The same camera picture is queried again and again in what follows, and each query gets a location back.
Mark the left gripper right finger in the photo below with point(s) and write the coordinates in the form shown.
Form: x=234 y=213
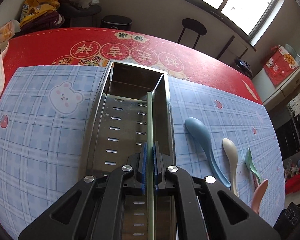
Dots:
x=205 y=208

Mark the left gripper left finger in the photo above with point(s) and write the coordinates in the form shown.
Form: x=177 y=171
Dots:
x=94 y=207

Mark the green chopstick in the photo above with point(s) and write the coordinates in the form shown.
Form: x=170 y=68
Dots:
x=150 y=183

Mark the pink spoon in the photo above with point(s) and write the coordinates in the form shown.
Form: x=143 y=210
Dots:
x=258 y=195

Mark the green spoon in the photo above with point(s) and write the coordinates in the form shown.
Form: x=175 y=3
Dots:
x=251 y=167

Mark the white speckled spoon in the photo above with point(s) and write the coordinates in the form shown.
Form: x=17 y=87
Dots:
x=232 y=155

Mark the blue spoon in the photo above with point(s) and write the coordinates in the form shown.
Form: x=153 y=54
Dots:
x=200 y=132

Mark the stainless steel utensil tray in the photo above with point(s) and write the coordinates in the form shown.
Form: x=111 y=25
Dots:
x=117 y=127

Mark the blue plaid bear placemat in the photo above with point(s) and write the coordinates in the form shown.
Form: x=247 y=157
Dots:
x=36 y=173

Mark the white refrigerator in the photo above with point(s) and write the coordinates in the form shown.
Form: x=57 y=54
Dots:
x=272 y=95

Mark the black rice cooker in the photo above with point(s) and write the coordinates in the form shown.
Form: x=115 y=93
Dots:
x=243 y=67

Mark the red printed tablecloth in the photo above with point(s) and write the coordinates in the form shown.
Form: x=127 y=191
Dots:
x=52 y=45

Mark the red cloth on refrigerator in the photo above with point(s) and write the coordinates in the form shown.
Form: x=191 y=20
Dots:
x=279 y=65

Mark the black round stool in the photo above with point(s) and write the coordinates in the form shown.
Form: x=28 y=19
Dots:
x=195 y=26

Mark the black waste bin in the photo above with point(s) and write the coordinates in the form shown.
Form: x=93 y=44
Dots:
x=116 y=22

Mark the tissue box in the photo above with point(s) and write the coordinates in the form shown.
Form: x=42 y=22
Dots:
x=8 y=30

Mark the black folding chair frame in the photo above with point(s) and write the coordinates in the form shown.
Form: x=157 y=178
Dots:
x=235 y=46

